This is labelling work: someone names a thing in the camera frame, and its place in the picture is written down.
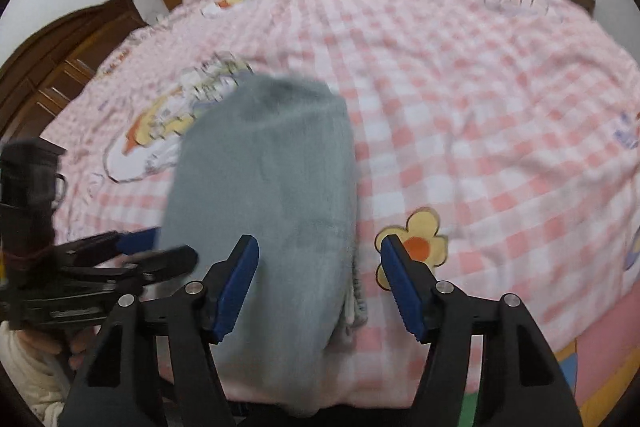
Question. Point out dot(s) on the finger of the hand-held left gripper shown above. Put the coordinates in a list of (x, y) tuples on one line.
[(135, 241), (165, 262)]

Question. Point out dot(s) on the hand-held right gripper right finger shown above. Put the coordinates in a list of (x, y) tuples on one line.
[(405, 292)]

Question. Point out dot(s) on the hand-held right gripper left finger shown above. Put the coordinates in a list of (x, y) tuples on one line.
[(235, 292)]

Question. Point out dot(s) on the grey pants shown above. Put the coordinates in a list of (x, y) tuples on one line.
[(265, 187)]

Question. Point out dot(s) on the person's left hand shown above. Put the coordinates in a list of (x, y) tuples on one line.
[(60, 344)]

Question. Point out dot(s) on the pink checked printed bedsheet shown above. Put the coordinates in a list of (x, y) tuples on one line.
[(450, 107)]

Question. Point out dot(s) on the brown wooden wardrobe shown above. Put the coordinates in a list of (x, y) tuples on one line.
[(60, 57)]

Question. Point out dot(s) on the pink mattress side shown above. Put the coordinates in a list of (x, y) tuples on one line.
[(610, 357)]

